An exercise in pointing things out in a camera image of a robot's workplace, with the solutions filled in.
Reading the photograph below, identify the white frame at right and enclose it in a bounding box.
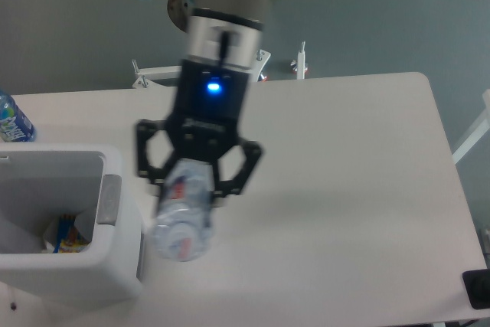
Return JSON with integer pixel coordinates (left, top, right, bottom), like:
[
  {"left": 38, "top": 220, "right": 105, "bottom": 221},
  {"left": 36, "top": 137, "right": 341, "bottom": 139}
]
[{"left": 452, "top": 90, "right": 489, "bottom": 165}]

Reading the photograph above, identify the blue labelled water bottle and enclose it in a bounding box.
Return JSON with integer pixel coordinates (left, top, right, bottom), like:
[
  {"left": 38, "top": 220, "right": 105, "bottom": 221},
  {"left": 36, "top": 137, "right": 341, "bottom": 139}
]
[{"left": 1, "top": 91, "right": 37, "bottom": 142}]

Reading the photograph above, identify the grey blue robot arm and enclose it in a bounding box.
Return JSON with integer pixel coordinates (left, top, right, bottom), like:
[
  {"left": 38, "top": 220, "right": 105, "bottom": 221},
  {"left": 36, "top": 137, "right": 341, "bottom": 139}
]
[{"left": 136, "top": 0, "right": 272, "bottom": 201}]

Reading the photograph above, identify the white trash can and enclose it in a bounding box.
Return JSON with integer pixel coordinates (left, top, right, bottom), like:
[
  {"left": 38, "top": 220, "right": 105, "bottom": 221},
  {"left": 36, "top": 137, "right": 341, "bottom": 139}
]
[{"left": 1, "top": 143, "right": 143, "bottom": 302}]

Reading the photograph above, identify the white pedestal foot bracket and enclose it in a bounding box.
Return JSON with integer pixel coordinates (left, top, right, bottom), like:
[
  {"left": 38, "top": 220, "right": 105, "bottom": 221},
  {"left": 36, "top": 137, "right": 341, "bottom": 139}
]
[{"left": 290, "top": 41, "right": 309, "bottom": 80}]

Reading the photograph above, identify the black device at table edge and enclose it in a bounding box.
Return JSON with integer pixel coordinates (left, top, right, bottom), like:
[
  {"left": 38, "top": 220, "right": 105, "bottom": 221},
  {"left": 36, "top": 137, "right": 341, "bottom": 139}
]
[{"left": 462, "top": 269, "right": 490, "bottom": 310}]

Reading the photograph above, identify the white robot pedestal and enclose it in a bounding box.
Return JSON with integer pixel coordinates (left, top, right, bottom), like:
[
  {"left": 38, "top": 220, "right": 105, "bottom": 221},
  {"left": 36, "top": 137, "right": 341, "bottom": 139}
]
[{"left": 132, "top": 49, "right": 272, "bottom": 89}]

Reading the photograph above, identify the colourful snack wrapper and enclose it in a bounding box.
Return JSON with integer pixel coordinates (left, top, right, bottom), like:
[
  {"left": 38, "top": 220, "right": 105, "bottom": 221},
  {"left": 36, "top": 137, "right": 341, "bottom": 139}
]
[{"left": 54, "top": 214, "right": 90, "bottom": 253}]

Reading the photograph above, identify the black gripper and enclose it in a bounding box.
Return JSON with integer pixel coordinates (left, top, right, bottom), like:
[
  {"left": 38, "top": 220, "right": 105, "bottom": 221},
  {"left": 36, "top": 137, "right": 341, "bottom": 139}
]
[{"left": 135, "top": 60, "right": 263, "bottom": 208}]

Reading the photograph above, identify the crushed clear plastic bottle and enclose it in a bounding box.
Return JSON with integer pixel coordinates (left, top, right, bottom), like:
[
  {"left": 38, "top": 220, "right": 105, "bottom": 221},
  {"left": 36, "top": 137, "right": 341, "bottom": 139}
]
[{"left": 149, "top": 159, "right": 214, "bottom": 262}]

